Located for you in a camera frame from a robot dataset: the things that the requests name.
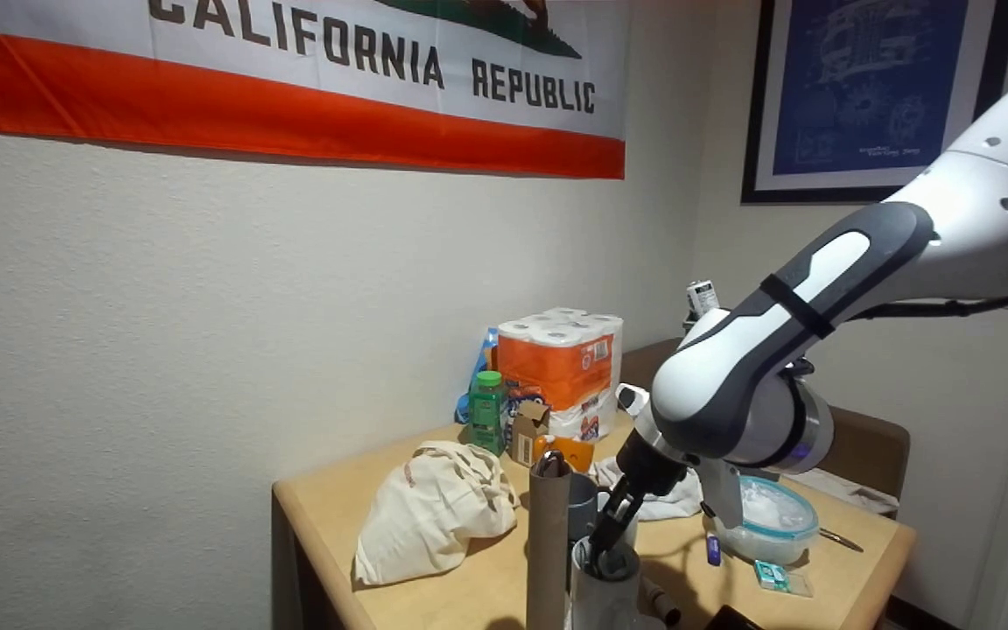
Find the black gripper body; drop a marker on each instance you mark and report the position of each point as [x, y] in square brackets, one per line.
[651, 468]

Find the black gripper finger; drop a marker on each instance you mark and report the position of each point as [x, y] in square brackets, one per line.
[626, 513]
[610, 522]

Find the white and gray robot arm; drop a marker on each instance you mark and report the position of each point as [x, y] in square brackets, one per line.
[762, 350]

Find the white crumpled cloth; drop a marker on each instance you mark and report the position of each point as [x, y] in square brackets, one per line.
[674, 497]

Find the brown cardboard tube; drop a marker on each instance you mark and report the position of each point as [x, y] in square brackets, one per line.
[548, 546]

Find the blue lip balm stick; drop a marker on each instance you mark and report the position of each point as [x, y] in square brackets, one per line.
[716, 546]

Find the orange paper towel pack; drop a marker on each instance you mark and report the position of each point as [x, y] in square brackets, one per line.
[560, 370]

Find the plastic container with blue rim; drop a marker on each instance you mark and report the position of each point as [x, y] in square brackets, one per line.
[777, 513]

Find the black square box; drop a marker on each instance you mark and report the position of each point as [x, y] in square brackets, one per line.
[731, 622]

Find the teal gum pack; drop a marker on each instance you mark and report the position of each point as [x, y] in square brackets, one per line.
[775, 576]

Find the green plastic bottle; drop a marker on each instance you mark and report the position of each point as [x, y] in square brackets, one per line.
[485, 409]

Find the beige cloth bag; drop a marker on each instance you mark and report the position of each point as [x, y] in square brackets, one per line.
[435, 513]

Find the blue plastic item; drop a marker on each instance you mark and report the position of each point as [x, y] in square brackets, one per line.
[475, 372]

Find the metal spoon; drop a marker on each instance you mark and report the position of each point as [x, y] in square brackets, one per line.
[840, 540]

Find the framed blue poster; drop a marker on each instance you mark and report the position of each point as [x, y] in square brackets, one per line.
[866, 81]

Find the California Republic flag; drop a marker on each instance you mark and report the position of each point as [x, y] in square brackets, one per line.
[295, 81]

